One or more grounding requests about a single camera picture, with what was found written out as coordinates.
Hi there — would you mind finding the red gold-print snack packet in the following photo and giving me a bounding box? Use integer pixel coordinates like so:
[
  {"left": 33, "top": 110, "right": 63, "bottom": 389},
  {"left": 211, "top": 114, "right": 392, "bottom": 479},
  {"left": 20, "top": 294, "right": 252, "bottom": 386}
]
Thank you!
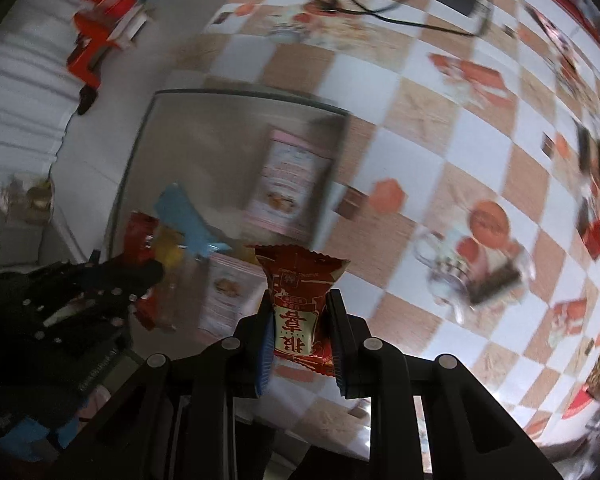
[{"left": 252, "top": 244, "right": 351, "bottom": 378}]

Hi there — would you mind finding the long red snack packet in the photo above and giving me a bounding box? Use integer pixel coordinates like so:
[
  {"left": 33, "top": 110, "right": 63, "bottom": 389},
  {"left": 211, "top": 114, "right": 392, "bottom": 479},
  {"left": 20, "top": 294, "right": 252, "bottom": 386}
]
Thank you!
[{"left": 122, "top": 210, "right": 161, "bottom": 331}]

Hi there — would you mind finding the clear cookie packet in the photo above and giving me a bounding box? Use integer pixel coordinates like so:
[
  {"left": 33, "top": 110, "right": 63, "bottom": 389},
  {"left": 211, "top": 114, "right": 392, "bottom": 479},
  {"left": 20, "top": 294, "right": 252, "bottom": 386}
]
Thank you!
[{"left": 197, "top": 252, "right": 268, "bottom": 338}]

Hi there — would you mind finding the pink cookie packet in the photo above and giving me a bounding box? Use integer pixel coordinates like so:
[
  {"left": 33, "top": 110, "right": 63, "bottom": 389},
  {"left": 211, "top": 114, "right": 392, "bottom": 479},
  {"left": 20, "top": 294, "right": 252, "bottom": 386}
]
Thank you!
[{"left": 242, "top": 127, "right": 336, "bottom": 238}]

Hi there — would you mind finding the dark bar in clear wrapper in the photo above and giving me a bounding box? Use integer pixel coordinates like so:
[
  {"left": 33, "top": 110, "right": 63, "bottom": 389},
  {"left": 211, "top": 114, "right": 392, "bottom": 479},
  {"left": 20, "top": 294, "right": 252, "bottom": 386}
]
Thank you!
[{"left": 467, "top": 260, "right": 523, "bottom": 306}]

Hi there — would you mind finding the pile of assorted snack packets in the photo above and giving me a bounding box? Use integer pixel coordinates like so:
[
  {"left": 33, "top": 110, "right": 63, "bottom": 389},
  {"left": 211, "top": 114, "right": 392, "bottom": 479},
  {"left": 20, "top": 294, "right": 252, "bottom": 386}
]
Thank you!
[{"left": 560, "top": 100, "right": 600, "bottom": 421}]

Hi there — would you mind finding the blue cloth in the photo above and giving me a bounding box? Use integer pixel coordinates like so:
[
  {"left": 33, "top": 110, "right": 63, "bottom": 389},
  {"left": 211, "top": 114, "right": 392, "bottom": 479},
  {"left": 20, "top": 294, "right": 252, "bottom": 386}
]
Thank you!
[{"left": 0, "top": 417, "right": 78, "bottom": 461}]

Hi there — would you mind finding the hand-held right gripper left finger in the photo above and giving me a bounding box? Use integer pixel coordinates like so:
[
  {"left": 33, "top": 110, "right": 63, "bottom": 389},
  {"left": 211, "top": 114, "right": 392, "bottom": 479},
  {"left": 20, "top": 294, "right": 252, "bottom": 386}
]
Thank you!
[{"left": 60, "top": 290, "right": 278, "bottom": 480}]

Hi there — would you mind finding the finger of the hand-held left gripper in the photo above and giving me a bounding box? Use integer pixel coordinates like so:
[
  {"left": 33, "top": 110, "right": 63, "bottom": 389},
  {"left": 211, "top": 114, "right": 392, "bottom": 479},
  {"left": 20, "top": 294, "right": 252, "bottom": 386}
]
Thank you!
[{"left": 80, "top": 254, "right": 166, "bottom": 311}]

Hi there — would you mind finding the red clamp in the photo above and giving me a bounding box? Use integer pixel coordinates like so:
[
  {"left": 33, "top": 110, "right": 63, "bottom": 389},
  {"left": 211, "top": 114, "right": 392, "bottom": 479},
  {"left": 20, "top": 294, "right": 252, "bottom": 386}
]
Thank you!
[{"left": 67, "top": 0, "right": 153, "bottom": 91}]

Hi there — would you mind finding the yellow snack packet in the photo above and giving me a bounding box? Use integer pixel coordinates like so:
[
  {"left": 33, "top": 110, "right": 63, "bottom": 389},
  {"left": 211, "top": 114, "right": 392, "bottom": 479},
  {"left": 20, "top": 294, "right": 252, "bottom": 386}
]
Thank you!
[{"left": 152, "top": 227, "right": 188, "bottom": 331}]

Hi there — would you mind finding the grey tray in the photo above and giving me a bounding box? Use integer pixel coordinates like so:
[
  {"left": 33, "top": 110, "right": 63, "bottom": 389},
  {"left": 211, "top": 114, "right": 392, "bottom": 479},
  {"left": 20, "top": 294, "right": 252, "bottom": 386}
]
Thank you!
[{"left": 107, "top": 89, "right": 353, "bottom": 341}]

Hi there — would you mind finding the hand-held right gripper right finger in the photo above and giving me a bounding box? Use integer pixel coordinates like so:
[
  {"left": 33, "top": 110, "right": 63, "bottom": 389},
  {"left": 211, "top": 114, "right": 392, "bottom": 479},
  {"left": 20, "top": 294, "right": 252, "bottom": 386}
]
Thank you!
[{"left": 326, "top": 289, "right": 563, "bottom": 480}]

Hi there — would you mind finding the light blue snack packet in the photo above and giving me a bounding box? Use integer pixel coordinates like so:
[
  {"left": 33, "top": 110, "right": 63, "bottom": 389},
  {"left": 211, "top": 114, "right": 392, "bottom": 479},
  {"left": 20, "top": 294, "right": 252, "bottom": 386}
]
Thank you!
[{"left": 152, "top": 182, "right": 233, "bottom": 261}]

